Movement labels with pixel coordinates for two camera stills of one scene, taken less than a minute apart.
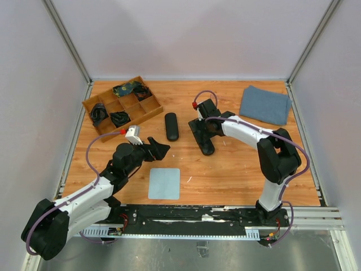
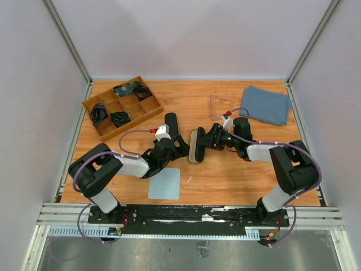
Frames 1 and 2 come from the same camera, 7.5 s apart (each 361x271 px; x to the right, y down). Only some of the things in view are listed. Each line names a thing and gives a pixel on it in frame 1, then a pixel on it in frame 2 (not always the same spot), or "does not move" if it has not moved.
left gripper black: x=154 y=151 -> x=181 y=151
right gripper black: x=214 y=134 -> x=210 y=140
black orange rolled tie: x=142 y=92 does not move
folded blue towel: x=264 y=106 does not move
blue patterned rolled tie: x=124 y=89 does not move
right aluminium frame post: x=330 y=10 does not move
